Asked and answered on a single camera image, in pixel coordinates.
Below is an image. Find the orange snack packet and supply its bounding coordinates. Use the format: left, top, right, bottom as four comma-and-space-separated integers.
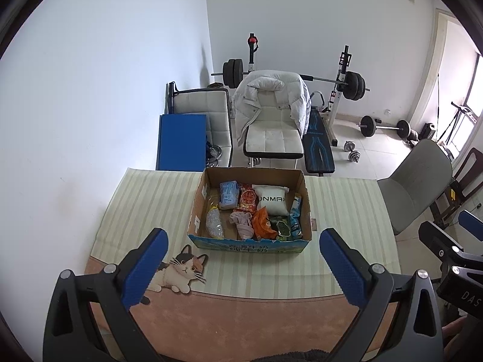
252, 207, 275, 240

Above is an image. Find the short barbell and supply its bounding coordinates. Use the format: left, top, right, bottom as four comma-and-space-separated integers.
358, 115, 411, 139

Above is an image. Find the green snack packet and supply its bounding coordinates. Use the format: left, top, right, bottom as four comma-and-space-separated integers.
268, 216, 295, 241

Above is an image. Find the grey chair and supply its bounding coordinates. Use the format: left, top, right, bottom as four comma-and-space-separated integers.
377, 139, 453, 235

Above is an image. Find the blue folded mat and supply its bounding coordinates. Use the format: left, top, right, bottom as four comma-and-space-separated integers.
156, 114, 208, 171

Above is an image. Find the white barbell rack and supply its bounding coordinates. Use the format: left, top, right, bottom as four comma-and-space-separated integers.
245, 34, 351, 148

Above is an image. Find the cardboard box with blue print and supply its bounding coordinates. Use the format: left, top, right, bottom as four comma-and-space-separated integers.
187, 167, 314, 254

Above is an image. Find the light blue packet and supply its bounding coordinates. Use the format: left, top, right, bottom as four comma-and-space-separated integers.
289, 193, 303, 240

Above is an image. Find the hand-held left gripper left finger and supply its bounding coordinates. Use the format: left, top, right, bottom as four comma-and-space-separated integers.
43, 227, 169, 362

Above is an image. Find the white down jacket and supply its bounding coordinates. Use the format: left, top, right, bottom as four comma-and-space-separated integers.
231, 70, 312, 148

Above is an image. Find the striped cat print tablecloth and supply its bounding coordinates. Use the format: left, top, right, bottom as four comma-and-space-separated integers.
84, 166, 402, 362

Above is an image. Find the white padded chair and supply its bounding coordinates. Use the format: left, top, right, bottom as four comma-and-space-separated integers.
232, 71, 312, 168

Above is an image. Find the person's dark fleece clothing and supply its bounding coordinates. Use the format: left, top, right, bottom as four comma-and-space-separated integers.
249, 349, 333, 362

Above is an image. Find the dark wooden chair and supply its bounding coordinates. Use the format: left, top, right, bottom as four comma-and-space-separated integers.
430, 147, 483, 229

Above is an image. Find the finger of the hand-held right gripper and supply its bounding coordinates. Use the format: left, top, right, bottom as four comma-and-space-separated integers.
458, 210, 483, 242
418, 221, 465, 262

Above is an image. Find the long barbell with black plates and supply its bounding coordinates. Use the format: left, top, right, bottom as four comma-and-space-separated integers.
210, 58, 371, 102

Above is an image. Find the black and blue weight bench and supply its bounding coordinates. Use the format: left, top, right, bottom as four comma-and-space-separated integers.
304, 107, 336, 176

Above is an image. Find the metal weight plate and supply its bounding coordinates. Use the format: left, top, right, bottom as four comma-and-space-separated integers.
206, 143, 223, 167

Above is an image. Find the red snack packet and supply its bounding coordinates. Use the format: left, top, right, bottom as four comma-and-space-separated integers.
233, 183, 258, 214

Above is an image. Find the white chair with black frame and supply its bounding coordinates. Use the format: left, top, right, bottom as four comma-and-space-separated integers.
165, 82, 232, 168

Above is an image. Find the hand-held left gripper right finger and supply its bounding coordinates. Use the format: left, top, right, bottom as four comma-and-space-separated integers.
319, 227, 444, 362

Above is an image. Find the white soft pouch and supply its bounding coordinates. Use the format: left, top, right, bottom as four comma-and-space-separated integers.
252, 184, 290, 215

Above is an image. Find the metal folding stand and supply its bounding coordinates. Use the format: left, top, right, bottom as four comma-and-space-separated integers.
443, 102, 478, 148

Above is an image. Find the pink cloth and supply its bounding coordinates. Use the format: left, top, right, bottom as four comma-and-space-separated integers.
229, 211, 255, 240

